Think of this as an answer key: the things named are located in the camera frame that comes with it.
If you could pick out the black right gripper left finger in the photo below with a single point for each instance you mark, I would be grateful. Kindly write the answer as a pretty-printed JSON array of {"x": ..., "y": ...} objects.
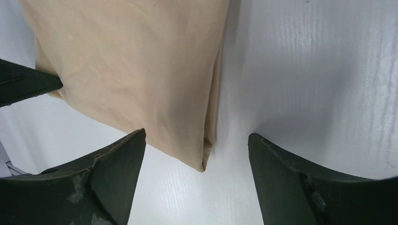
[{"x": 96, "y": 189}]

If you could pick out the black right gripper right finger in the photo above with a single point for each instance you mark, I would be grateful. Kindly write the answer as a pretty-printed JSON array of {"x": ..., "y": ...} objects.
[{"x": 292, "y": 190}]

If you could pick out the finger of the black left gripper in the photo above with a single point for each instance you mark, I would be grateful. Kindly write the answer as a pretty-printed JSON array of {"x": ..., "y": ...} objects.
[{"x": 18, "y": 83}]

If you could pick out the beige t shirt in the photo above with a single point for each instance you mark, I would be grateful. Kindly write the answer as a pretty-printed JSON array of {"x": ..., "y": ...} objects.
[{"x": 132, "y": 64}]

